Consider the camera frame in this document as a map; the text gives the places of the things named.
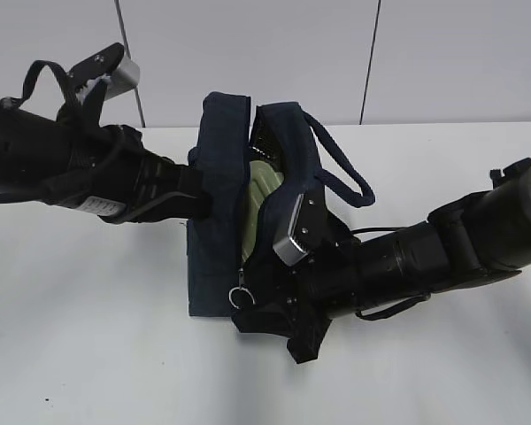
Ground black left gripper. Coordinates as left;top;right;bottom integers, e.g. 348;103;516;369
43;126;212;224

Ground green lidded glass container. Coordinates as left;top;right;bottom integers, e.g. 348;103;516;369
242;160;284;262

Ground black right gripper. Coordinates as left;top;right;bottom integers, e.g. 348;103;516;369
232;234;363;364

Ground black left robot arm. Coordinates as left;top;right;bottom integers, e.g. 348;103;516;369
0;60;212;225

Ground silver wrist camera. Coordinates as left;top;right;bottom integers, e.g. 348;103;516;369
273;188;327;267
68;42;142;103

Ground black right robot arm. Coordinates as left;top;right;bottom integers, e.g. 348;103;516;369
233;158;531;363

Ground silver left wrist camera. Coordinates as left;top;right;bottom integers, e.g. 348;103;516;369
68;42;142;103

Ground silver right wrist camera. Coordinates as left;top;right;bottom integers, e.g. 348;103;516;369
273;188;327;267

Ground dark blue zipper bag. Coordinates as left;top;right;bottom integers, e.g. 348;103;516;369
187;91;375;318

